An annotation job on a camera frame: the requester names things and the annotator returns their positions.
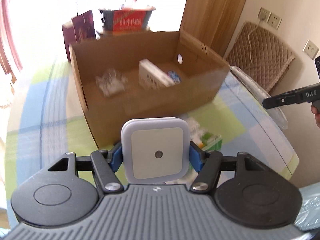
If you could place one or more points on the clear plastic hook package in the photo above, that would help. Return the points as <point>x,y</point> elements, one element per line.
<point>112,82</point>

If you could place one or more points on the white square night light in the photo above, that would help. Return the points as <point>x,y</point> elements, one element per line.
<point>155,150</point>

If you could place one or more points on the brown quilted cushion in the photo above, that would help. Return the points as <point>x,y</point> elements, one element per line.
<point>261,55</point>

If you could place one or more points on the long white barcode box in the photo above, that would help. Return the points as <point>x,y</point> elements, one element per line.
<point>152,77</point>

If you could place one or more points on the blue white toothpaste box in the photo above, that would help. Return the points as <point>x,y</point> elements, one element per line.
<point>174,76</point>

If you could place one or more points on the checked blue green tablecloth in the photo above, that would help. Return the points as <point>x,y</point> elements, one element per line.
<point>46,120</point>

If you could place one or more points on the red instant meal bowl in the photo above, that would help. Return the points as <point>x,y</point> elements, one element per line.
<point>125,20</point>

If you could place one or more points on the person's right hand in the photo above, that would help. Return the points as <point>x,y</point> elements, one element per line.
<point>316,114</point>

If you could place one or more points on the dark red gift box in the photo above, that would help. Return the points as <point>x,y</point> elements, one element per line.
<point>78,29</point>

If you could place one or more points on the white wall socket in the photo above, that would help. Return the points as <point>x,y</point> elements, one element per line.
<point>264,15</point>

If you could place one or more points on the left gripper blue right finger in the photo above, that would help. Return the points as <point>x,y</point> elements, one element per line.
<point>197,157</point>

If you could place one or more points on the brown cardboard box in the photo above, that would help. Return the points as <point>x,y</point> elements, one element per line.
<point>202,72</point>

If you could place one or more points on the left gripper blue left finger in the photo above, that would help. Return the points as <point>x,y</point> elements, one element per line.
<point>115,157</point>

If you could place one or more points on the green white medicine box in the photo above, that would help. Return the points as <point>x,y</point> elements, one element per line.
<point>205,138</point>

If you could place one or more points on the maroon curtain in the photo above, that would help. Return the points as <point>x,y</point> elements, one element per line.
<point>10,61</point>

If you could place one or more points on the wooden door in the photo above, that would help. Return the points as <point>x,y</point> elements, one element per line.
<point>212,22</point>

